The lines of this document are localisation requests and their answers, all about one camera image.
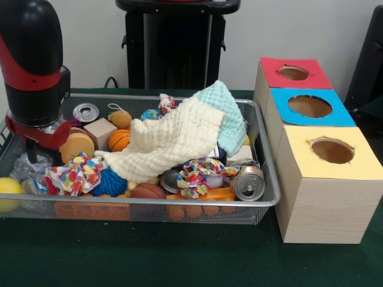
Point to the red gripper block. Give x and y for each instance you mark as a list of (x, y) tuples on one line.
[(57, 137)]

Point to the crushed clear plastic bottle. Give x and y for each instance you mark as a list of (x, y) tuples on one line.
[(21, 169)]

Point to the cream waffle cloth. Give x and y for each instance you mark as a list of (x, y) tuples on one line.
[(173, 137)]

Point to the mint green waffle cloth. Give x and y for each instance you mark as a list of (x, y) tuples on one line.
[(232, 122)]

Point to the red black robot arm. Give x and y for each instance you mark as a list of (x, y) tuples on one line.
[(30, 45)]

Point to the shallow silver mesh bin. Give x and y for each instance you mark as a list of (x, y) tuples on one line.
[(194, 212)]

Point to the wooden box with three holes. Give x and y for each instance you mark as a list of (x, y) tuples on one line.
[(323, 203)]

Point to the tan brown toy burger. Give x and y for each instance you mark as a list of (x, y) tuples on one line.
[(76, 146)]

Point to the yellow ball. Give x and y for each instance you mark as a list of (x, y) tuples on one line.
[(9, 189)]

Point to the plain wooden cube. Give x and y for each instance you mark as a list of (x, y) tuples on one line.
[(100, 133)]

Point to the orange toy basketball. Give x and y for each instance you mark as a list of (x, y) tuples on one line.
[(119, 140)]

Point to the dark green table cloth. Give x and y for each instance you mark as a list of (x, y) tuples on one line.
[(374, 119), (149, 257)]

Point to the crushed metal can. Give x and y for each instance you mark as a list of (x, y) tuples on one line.
[(248, 185)]

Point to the black stand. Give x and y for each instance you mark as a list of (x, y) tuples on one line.
[(368, 59)]

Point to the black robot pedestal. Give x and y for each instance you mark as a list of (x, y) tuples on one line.
[(176, 45)]

